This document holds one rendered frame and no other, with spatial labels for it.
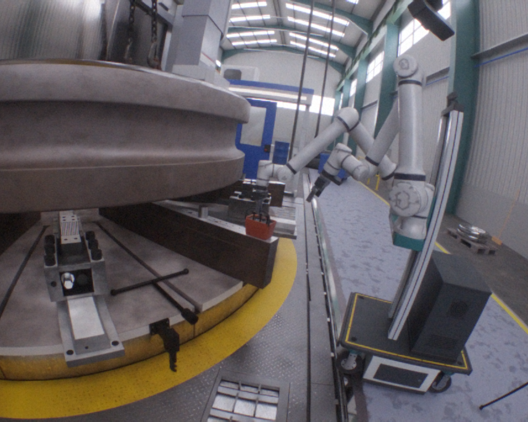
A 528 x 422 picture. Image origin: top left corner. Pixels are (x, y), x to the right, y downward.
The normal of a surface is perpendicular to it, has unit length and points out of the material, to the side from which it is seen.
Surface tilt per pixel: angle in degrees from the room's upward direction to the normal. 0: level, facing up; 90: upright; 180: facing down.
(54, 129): 90
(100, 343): 90
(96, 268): 90
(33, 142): 87
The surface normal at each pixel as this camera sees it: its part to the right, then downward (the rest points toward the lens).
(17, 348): 0.51, 0.30
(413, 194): -0.64, 0.18
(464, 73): -0.13, 0.25
